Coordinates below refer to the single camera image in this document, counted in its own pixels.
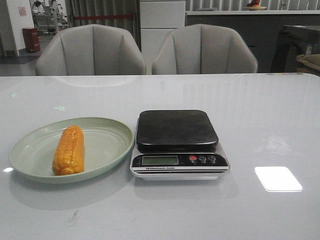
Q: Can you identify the orange corn cob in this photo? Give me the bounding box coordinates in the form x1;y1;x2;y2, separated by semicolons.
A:
52;125;85;176

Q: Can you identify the black silver kitchen scale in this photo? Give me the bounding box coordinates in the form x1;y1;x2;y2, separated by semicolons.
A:
130;109;231;181

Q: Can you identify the grey armchair right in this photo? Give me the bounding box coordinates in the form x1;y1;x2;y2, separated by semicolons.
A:
151;24;258;75

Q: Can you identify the grey armchair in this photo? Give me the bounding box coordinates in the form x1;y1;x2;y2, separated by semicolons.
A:
151;24;258;75
35;24;146;76

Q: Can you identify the grey armchair left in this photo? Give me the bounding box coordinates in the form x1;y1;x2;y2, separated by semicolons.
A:
35;24;146;76

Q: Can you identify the light green plate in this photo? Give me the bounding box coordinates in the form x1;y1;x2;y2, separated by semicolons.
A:
9;117;134;184

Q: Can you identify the white drawer cabinet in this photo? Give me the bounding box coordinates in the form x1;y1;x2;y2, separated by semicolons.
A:
139;0;186;75

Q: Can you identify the grey counter sideboard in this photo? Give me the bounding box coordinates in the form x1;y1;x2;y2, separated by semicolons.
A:
186;10;320;73

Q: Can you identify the fruit bowl on counter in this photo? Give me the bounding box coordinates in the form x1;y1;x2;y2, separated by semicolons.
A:
243;0;267;11

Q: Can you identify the red trash bin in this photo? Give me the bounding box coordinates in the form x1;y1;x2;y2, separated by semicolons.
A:
22;27;41;53

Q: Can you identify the dark glossy cabinet right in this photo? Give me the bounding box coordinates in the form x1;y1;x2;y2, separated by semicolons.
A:
270;25;320;73

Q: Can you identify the tan cushion far right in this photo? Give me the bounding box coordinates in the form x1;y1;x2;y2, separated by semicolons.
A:
296;54;320;76

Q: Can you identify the pink paper wall sign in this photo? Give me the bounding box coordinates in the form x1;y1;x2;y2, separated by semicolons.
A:
18;6;27;17

